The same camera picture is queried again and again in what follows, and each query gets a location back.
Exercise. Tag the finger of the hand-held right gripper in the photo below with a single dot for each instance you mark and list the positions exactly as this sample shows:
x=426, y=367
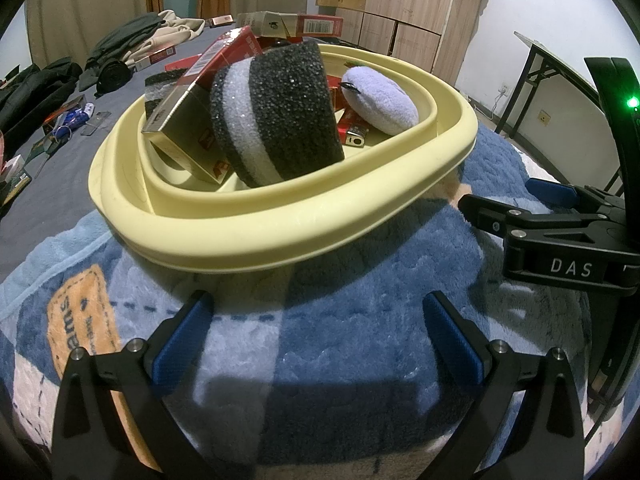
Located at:
x=550, y=192
x=500, y=215

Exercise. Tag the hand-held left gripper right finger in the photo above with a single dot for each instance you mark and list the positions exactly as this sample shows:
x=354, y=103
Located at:
x=452, y=345

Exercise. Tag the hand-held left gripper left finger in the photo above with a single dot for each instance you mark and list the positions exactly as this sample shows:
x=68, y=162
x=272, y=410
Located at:
x=185, y=340

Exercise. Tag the pale yellow plastic basin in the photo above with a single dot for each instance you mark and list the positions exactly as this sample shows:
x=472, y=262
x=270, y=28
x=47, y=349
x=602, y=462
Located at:
x=300, y=230

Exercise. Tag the red lighter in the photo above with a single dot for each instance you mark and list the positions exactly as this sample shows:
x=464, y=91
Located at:
x=356, y=136

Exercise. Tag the purple round puff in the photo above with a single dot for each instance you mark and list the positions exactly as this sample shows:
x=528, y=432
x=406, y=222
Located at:
x=380, y=100

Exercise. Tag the long red gold carton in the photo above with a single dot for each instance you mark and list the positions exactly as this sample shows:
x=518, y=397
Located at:
x=175, y=125

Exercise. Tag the blue checkered rug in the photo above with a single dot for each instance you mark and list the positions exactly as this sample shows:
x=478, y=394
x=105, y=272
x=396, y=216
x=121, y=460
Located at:
x=350, y=340

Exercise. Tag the black folding table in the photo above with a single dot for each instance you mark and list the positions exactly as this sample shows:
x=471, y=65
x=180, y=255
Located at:
x=550, y=55

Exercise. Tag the dark green packet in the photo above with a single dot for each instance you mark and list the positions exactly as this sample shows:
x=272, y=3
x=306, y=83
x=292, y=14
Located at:
x=17, y=185

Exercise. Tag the clear plastic piece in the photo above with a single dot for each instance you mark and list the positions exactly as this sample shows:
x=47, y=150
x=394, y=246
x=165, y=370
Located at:
x=99, y=124

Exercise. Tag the wooden wardrobe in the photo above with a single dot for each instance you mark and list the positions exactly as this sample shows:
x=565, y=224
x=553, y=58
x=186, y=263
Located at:
x=400, y=5

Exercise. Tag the blue white small bottle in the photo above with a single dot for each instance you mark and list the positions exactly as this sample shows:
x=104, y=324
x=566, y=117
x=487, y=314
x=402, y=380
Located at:
x=80, y=112

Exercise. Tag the red box white label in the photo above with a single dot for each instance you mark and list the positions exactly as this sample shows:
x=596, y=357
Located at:
x=320, y=26

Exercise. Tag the black cloth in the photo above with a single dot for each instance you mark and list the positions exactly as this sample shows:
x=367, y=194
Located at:
x=112, y=77

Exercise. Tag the red flat packet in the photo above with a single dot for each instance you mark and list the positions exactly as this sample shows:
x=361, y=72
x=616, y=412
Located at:
x=182, y=63

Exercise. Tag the red white flat box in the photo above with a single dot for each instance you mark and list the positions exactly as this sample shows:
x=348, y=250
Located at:
x=155, y=57

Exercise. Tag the white tan box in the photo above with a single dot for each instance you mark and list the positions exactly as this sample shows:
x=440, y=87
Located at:
x=265, y=22

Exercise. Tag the beige clothing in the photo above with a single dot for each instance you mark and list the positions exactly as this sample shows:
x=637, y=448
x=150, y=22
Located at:
x=175, y=30

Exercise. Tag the dark green clothing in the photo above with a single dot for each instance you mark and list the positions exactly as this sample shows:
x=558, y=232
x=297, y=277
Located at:
x=125, y=35

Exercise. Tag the small tan box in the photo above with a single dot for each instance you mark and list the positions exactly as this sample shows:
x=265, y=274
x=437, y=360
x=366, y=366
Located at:
x=221, y=21

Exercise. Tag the yellowish wall socket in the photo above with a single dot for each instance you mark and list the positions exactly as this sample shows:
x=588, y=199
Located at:
x=544, y=117

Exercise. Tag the white wall socket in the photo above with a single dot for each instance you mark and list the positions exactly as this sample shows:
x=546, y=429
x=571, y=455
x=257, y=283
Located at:
x=504, y=91

